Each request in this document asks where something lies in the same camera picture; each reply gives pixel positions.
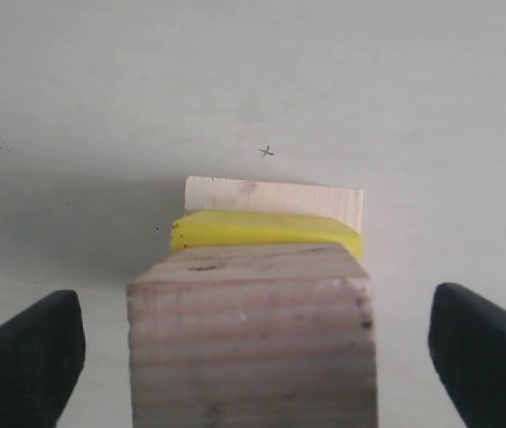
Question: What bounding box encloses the yellow cube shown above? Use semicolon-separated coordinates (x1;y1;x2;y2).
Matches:
170;210;363;259

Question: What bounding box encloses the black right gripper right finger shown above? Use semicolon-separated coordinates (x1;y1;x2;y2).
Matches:
428;283;506;428

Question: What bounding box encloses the medium wooden cube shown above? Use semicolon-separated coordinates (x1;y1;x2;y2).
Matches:
127;243;378;427

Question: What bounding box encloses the large wooden cube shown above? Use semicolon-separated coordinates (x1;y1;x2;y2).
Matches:
184;176;363;234

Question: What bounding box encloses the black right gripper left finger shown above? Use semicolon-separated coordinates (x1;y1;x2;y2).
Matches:
0;290;86;428

